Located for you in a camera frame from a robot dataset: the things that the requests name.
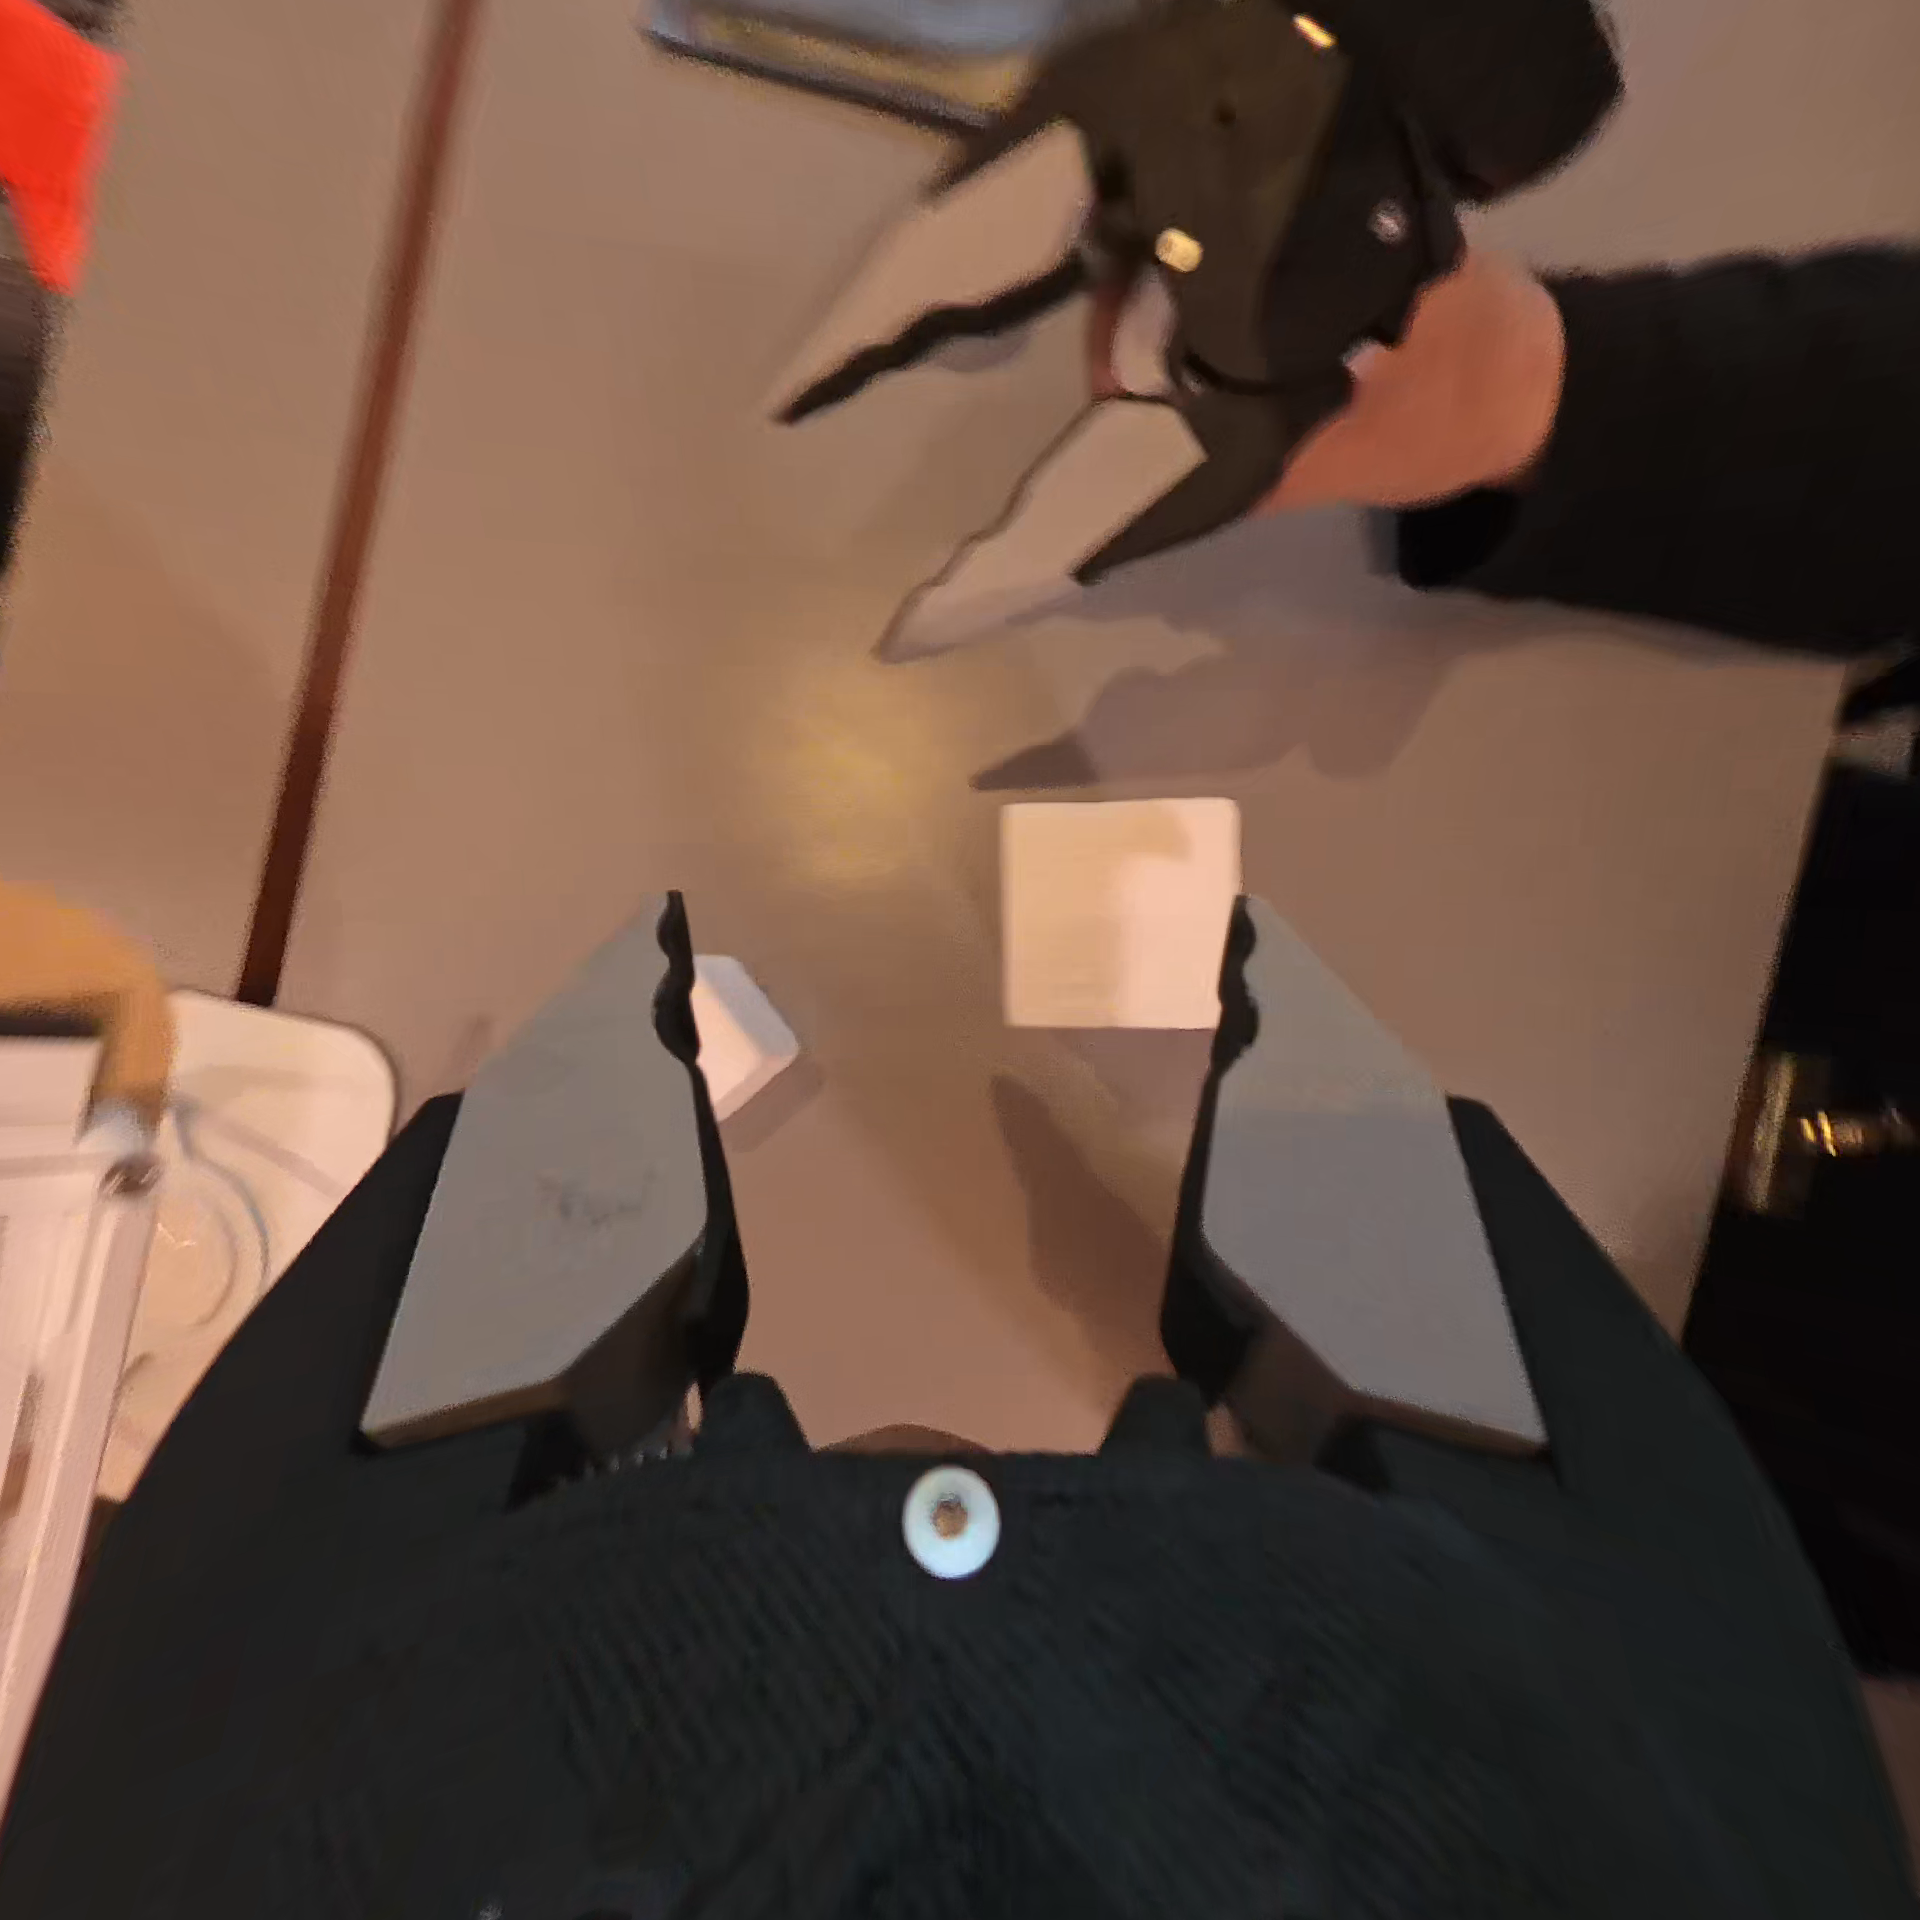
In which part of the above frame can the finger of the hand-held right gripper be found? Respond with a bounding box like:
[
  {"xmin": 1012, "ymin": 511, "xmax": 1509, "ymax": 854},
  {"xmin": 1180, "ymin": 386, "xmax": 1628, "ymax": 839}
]
[
  {"xmin": 769, "ymin": 122, "xmax": 1106, "ymax": 426},
  {"xmin": 873, "ymin": 394, "xmax": 1210, "ymax": 666}
]

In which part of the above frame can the white-based document stand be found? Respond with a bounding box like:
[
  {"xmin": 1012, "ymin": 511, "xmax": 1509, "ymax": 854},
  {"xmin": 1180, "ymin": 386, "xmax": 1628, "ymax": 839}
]
[{"xmin": 0, "ymin": 882, "xmax": 403, "ymax": 1665}]

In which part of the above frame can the white foam cube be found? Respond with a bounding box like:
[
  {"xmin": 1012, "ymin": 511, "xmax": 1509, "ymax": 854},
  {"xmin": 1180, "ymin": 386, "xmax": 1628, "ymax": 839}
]
[
  {"xmin": 999, "ymin": 796, "xmax": 1246, "ymax": 1031},
  {"xmin": 688, "ymin": 954, "xmax": 799, "ymax": 1124}
]

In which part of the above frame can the orange traffic cone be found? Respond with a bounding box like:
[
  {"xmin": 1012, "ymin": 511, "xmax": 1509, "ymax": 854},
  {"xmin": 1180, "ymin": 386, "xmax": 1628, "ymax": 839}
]
[{"xmin": 0, "ymin": 0, "xmax": 125, "ymax": 296}]

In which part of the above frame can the person's right forearm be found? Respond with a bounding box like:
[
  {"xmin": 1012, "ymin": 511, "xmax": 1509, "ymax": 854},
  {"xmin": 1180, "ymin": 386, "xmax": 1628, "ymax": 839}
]
[{"xmin": 1392, "ymin": 244, "xmax": 1920, "ymax": 658}]

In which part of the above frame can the person's right hand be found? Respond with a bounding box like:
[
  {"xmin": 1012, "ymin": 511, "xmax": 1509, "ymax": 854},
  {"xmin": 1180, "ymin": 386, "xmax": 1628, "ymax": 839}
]
[{"xmin": 1273, "ymin": 246, "xmax": 1566, "ymax": 514}]

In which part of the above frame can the black flat plate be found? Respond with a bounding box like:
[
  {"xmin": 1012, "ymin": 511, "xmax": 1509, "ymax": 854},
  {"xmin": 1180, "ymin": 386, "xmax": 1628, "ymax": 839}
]
[{"xmin": 643, "ymin": 0, "xmax": 1082, "ymax": 135}]

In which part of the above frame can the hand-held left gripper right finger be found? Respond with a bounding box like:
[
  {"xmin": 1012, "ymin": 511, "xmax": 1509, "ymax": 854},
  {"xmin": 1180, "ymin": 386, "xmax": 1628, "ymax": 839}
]
[{"xmin": 1160, "ymin": 894, "xmax": 1552, "ymax": 1454}]

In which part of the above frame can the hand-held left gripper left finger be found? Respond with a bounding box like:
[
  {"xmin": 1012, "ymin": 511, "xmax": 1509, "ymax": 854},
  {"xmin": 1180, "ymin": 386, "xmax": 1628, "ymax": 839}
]
[{"xmin": 356, "ymin": 889, "xmax": 750, "ymax": 1449}]

